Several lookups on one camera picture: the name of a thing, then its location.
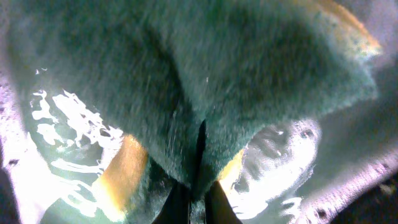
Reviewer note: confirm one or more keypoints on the white plate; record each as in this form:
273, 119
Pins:
52, 164

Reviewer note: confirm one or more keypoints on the green yellow sponge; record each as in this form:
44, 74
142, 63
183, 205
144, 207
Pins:
204, 91

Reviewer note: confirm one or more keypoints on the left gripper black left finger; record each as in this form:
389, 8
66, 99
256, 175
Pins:
176, 209

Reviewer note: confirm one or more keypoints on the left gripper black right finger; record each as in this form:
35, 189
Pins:
217, 208

